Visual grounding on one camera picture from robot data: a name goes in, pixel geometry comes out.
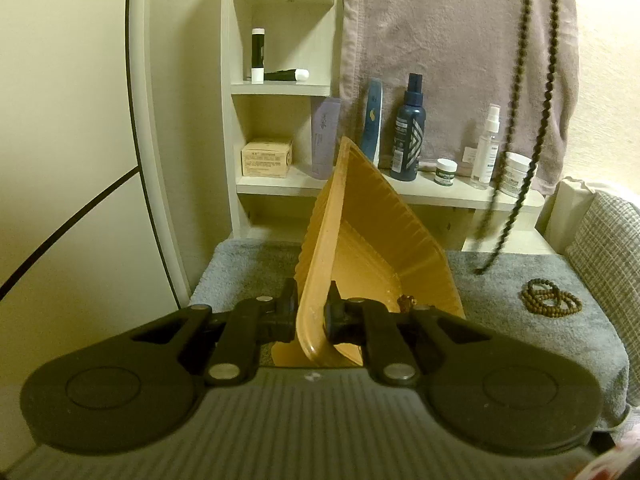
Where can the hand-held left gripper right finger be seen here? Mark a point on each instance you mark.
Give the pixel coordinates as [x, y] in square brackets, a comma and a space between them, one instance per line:
[334, 317]

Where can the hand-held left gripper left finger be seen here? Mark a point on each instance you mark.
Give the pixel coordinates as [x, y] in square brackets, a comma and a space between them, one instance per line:
[270, 320]

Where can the orange plastic tray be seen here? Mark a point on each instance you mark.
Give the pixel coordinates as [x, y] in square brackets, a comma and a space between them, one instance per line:
[370, 230]

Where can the beige cardboard box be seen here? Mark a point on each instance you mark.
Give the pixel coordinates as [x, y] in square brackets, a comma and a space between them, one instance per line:
[267, 158]

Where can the grey fluffy mat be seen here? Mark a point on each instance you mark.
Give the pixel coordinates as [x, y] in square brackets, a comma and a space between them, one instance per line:
[500, 300]

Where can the small green white jar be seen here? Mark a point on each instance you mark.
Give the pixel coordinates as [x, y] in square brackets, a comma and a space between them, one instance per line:
[445, 172]

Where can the dark blue spray bottle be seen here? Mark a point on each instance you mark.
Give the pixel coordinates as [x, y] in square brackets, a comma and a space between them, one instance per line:
[407, 140]

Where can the blue and white tube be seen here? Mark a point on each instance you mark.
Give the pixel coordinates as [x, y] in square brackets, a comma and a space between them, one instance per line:
[372, 125]

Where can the clear spray bottle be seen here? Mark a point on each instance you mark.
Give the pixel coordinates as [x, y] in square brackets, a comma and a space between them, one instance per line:
[485, 160]

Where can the white wooden shelf unit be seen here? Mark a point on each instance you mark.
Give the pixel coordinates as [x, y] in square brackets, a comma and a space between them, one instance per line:
[280, 95]

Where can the large white cream jar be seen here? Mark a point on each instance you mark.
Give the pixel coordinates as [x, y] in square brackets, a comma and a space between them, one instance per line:
[515, 175]

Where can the black tube with white cap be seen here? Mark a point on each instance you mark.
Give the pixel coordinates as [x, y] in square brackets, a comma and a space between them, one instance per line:
[258, 52]
[285, 75]

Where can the checked grey cushion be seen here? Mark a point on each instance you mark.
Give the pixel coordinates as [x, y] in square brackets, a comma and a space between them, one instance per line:
[610, 265]

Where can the mauve towel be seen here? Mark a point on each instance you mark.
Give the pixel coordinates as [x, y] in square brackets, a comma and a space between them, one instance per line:
[450, 35]

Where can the red and white packet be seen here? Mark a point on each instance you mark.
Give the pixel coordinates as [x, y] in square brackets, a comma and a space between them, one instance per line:
[622, 465]

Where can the white curved frame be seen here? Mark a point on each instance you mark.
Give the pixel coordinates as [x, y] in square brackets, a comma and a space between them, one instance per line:
[155, 110]

